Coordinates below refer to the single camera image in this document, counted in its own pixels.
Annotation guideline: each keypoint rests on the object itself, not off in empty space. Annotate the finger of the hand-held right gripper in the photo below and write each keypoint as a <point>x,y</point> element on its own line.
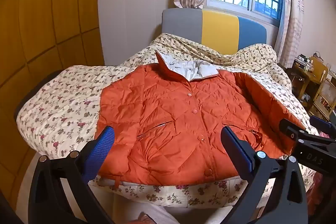
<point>290,130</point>
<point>323,125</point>

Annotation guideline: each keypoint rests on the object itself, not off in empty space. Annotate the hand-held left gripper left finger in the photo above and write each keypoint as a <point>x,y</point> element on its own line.
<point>101,150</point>

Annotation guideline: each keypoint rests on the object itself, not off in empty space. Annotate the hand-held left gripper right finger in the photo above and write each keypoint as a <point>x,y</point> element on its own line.
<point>236,146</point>

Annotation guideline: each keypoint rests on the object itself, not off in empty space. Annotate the orange quilted jacket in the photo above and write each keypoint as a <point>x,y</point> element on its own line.
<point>170,108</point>

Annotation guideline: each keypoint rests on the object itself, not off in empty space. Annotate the wooden chair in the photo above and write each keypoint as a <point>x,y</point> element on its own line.
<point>324,87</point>

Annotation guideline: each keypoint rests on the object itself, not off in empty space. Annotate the reddish cloth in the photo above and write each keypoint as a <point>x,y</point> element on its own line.
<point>323,200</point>

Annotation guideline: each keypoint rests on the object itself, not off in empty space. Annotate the cluttered wooden side table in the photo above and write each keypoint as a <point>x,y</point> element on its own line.
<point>299,77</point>

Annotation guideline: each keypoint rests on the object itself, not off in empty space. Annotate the floral quilt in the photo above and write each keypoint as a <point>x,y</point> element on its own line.
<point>63,103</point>

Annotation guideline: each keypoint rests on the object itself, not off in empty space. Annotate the light grey cloth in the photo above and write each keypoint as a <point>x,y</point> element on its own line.
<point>152,211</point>

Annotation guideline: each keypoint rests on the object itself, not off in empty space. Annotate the long patterned curtain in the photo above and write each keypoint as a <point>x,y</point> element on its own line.
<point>294,16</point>

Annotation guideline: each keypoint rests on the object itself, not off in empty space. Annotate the grey yellow blue headboard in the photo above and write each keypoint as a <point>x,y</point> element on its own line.
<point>220,29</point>

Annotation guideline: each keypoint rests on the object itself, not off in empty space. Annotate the wooden wardrobe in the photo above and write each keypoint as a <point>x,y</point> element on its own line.
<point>52,16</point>

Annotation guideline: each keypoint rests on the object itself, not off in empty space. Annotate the dark bed frame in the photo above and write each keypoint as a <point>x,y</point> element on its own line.
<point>34,90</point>

